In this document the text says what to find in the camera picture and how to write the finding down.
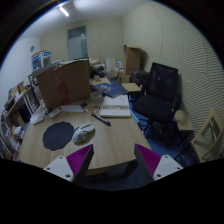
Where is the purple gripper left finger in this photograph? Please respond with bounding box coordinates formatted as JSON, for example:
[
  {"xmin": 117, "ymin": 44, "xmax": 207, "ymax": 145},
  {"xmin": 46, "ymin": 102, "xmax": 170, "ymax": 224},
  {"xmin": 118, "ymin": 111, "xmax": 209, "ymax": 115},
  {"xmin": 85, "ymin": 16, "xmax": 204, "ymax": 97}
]
[{"xmin": 44, "ymin": 144, "xmax": 94, "ymax": 182}]

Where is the white closed book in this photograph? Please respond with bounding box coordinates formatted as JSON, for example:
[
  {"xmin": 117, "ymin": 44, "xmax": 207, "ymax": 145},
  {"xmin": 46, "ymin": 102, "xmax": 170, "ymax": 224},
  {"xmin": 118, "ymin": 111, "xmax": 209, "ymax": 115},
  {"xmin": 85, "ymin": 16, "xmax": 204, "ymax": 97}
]
[{"xmin": 100, "ymin": 95, "xmax": 131, "ymax": 117}]

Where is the tall cardboard box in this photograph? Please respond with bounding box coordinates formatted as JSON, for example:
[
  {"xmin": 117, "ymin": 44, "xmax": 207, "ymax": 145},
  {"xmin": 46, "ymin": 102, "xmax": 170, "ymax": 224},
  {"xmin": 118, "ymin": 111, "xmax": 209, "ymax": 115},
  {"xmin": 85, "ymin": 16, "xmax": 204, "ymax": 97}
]
[{"xmin": 124, "ymin": 45, "xmax": 141, "ymax": 75}]

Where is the white flat device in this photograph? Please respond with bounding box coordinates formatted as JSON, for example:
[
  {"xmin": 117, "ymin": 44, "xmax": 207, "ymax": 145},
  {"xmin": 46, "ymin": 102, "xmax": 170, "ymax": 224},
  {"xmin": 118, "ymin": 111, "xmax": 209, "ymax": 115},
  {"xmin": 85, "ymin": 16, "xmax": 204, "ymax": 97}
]
[{"xmin": 30, "ymin": 111, "xmax": 45, "ymax": 125}]

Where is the large brown cardboard box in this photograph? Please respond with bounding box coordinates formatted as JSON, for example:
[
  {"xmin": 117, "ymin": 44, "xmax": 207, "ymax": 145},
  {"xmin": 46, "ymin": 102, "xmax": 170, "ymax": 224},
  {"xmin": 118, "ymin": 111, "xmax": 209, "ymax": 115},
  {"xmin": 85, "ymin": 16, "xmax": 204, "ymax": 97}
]
[{"xmin": 37, "ymin": 60, "xmax": 90, "ymax": 109}]

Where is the black pen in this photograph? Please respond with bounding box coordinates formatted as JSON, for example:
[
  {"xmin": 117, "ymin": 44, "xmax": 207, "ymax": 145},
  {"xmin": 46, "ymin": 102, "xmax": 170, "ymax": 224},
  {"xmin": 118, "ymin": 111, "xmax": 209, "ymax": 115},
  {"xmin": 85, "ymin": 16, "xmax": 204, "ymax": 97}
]
[{"xmin": 91, "ymin": 113, "xmax": 111, "ymax": 126}]

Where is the blue book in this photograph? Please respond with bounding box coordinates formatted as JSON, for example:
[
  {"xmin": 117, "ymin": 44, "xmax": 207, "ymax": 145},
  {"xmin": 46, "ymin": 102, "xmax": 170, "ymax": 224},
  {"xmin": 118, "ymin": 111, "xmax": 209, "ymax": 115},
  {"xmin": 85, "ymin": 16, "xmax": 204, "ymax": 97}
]
[{"xmin": 91, "ymin": 83, "xmax": 127, "ymax": 98}]

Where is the black office chair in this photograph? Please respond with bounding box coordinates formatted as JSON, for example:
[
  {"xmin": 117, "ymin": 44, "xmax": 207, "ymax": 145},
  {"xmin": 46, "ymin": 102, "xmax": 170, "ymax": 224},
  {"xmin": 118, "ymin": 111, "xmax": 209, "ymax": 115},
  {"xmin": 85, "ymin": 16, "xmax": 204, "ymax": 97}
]
[{"xmin": 133, "ymin": 62, "xmax": 181, "ymax": 133}]

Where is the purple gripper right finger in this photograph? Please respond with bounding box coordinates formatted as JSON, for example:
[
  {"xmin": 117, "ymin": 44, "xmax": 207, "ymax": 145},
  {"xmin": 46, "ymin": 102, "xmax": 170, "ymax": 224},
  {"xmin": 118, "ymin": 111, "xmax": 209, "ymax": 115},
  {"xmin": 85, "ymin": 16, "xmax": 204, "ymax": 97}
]
[{"xmin": 134, "ymin": 144, "xmax": 182, "ymax": 180}]

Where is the white computer mouse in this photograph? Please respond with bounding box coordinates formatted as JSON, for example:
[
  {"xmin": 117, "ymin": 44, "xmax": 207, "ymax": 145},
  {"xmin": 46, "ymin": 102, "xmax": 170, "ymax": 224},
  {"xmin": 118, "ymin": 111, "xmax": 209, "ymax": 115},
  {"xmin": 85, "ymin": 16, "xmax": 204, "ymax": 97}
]
[{"xmin": 72, "ymin": 124, "xmax": 95, "ymax": 143}]

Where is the light wooden chair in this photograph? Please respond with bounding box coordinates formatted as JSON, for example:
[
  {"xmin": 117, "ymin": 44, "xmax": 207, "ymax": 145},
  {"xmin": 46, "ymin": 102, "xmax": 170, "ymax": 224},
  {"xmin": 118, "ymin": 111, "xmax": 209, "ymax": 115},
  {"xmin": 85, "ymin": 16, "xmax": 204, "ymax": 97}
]
[{"xmin": 190, "ymin": 107, "xmax": 224, "ymax": 163}]

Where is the grey door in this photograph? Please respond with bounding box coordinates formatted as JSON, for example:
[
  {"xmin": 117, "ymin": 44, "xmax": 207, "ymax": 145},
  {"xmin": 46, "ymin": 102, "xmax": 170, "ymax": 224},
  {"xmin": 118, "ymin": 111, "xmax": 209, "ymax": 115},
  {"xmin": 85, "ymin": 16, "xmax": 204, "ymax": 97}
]
[{"xmin": 67, "ymin": 26, "xmax": 88, "ymax": 60}]

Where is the dark round mouse pad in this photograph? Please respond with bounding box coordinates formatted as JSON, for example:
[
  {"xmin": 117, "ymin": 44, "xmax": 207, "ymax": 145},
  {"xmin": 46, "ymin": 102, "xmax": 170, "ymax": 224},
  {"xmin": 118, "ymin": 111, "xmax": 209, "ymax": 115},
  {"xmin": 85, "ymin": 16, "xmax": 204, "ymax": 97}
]
[{"xmin": 42, "ymin": 122, "xmax": 74, "ymax": 151}]

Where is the wooden shelf unit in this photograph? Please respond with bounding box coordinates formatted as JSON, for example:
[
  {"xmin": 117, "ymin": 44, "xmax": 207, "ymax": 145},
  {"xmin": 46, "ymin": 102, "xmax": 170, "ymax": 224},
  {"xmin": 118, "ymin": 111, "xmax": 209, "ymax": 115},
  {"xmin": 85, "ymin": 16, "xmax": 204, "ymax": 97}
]
[{"xmin": 0, "ymin": 85, "xmax": 39, "ymax": 161}]

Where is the white remote control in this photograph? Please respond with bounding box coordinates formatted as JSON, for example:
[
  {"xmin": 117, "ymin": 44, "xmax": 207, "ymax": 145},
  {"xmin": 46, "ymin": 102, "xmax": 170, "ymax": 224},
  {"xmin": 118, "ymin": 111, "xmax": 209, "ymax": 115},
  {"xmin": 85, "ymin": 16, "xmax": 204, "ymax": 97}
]
[{"xmin": 49, "ymin": 106, "xmax": 64, "ymax": 119}]

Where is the ceiling light tube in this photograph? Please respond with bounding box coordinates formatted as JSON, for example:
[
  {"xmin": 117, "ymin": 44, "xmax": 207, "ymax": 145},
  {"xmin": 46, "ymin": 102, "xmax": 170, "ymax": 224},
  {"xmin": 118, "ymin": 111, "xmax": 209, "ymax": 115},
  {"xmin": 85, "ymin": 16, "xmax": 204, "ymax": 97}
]
[{"xmin": 59, "ymin": 7, "xmax": 69, "ymax": 17}]

